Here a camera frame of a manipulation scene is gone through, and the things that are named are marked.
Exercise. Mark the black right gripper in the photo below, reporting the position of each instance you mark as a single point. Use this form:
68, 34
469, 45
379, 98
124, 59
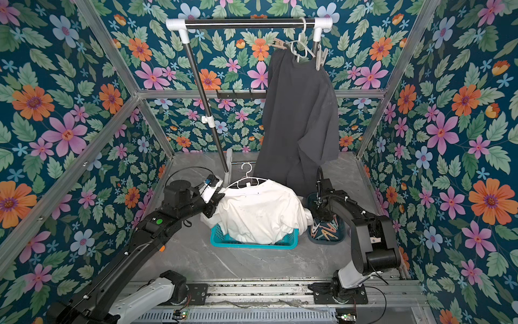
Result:
322, 200

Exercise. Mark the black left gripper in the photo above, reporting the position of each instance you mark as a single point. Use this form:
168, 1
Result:
212, 202

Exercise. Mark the white plastic hanger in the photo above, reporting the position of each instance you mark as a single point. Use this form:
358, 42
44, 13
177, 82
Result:
248, 180
298, 48

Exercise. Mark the white garment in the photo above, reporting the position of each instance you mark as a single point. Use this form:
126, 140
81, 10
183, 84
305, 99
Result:
262, 214

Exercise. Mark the dark grey t-shirt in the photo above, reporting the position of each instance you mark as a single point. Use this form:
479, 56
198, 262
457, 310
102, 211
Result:
301, 123

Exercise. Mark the white clothespin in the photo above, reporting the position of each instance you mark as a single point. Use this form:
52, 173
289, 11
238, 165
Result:
321, 55

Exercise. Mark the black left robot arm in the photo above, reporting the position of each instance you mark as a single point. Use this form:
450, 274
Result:
100, 301

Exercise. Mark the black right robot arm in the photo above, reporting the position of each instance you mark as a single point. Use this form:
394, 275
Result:
374, 247

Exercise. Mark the dark teal clothespin tray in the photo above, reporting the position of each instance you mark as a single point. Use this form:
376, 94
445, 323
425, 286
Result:
326, 231

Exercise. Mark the white steel clothes rack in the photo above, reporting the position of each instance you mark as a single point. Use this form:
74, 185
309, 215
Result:
206, 81

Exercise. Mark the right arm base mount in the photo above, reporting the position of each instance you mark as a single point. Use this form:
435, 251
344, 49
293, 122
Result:
332, 293

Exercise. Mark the black wall hook rail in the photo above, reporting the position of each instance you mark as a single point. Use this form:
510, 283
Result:
241, 94

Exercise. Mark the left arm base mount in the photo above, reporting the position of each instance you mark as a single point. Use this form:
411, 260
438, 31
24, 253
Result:
189, 294

